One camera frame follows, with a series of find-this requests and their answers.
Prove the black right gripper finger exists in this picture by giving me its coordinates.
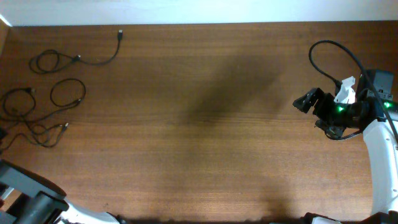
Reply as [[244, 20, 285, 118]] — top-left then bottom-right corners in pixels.
[[315, 119, 345, 139], [293, 88, 324, 113]]

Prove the black usb cable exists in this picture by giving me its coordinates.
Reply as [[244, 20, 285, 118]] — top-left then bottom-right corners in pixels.
[[29, 29, 124, 75]]

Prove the black short cable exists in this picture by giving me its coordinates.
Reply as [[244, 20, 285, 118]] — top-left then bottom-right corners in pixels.
[[0, 86, 75, 123]]

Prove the black cable bundle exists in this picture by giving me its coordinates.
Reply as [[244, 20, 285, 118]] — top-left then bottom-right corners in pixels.
[[0, 119, 70, 153]]

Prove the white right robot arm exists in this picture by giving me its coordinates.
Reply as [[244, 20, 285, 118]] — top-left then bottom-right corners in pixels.
[[293, 69, 397, 223]]

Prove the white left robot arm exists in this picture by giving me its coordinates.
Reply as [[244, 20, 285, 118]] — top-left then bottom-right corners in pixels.
[[1, 159, 127, 224]]

